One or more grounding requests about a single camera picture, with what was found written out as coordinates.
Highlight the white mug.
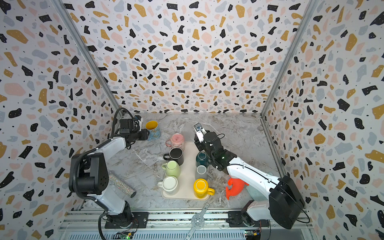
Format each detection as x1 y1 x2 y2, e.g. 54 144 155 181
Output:
157 176 179 196

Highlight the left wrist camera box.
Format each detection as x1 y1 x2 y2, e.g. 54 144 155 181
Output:
133 115 142 131

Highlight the metal perforated bracket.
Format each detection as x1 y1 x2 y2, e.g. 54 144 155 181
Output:
185 203 210 240

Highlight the aluminium corner post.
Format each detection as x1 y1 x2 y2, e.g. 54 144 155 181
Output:
261 0 319 119
52 1 119 111

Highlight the light green mug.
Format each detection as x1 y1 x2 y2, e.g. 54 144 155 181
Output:
162 161 181 178

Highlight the glittery silver cylinder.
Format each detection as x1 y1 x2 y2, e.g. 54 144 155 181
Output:
108 171 137 198

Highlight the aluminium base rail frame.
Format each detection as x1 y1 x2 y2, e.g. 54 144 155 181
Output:
55 208 317 240

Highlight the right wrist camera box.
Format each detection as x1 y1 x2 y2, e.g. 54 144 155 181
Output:
193 123 207 142

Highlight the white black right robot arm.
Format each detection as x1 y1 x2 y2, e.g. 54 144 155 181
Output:
194 124 305 230

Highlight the aluminium corner post right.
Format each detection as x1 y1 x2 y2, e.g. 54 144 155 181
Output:
261 0 319 119

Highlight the beige tray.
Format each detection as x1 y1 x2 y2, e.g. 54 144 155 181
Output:
162 142 210 201

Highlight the blue patterned mug yellow inside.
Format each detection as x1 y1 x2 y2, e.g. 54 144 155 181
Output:
146 121 161 141

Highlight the pink mug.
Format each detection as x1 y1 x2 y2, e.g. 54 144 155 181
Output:
166 133 185 151

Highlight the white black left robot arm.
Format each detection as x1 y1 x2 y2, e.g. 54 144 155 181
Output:
69 116 149 228

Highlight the dark green mug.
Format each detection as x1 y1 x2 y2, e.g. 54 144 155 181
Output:
196 151 209 168

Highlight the teal cloth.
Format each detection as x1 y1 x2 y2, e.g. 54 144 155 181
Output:
246 186 268 202

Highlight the aluminium corner post left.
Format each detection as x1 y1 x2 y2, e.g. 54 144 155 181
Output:
52 1 119 111

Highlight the black mug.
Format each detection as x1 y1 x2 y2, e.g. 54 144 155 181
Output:
163 148 184 166

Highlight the red shark plush toy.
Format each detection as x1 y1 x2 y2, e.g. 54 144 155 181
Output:
226 178 249 200

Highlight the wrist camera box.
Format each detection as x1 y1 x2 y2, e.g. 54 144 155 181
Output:
133 115 142 131
193 123 207 142

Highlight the grey mug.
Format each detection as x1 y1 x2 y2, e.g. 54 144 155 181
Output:
195 165 209 180

